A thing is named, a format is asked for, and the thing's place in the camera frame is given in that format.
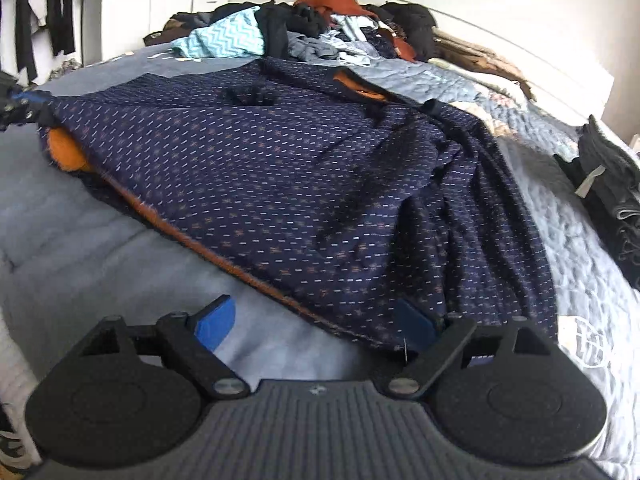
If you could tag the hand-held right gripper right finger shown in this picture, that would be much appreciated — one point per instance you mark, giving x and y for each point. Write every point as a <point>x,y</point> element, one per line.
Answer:
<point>415,325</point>

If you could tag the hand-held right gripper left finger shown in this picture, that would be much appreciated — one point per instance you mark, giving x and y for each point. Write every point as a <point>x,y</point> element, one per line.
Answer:
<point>216,324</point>

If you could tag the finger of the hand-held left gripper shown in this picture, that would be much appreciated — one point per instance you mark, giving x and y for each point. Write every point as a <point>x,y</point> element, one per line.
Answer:
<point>22,96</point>

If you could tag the navy patterned sweater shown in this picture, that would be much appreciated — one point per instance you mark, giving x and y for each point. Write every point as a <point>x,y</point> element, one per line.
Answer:
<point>280,175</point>

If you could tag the hanging dark clothes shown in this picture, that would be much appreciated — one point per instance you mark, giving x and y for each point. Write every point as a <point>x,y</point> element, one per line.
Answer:
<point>62,5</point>

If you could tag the dark brown clothes heap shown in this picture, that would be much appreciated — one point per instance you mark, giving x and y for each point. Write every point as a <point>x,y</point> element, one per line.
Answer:
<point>175,25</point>

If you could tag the stack of folded grey clothes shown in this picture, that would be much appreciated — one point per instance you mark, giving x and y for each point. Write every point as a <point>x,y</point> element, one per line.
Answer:
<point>610,185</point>

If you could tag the black crumpled clothes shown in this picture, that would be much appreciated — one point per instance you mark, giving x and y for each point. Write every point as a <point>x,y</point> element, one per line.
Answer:
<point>285,22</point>

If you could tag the grey-blue crumpled clothes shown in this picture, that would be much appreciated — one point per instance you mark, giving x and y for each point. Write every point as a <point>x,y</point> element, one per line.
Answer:
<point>340,42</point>

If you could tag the pile of unfolded clothes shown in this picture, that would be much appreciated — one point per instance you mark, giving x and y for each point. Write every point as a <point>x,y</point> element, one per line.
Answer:
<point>340,0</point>

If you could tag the grey quilted bedspread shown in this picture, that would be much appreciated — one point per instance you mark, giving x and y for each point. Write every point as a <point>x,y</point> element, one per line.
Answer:
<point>110,260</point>

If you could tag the teal zigzag cloth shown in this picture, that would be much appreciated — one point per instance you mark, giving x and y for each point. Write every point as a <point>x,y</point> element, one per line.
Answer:
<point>225,35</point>

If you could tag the brown folded blanket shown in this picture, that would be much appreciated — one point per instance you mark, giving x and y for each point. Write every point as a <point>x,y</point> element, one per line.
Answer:
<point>480,57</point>

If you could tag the white headboard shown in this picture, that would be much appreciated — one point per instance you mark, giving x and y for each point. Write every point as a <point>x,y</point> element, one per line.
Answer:
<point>500,25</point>

